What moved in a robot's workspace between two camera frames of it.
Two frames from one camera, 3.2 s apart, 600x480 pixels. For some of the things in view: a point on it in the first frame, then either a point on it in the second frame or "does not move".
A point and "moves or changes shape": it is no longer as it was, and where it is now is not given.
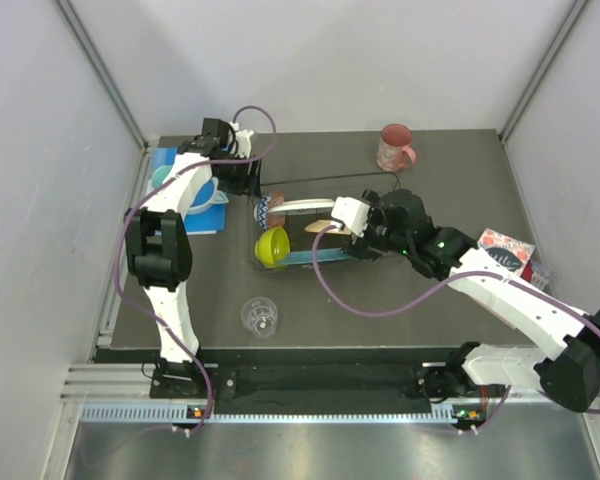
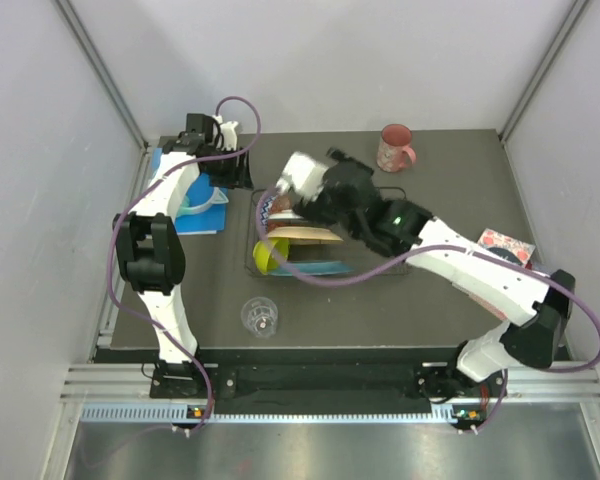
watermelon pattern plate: [303, 205] moves or changes shape
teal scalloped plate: [295, 257] -> [313, 267]
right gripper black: [364, 246] -> [320, 209]
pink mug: [393, 146] does not move
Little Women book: [510, 252] does not move
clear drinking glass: [259, 316] does not move
